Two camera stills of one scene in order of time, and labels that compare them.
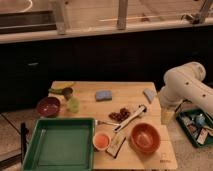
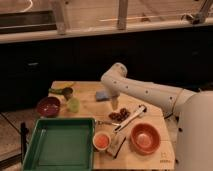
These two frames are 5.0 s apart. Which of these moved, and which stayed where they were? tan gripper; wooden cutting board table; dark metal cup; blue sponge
Moved: tan gripper
Stayed: dark metal cup; wooden cutting board table; blue sponge
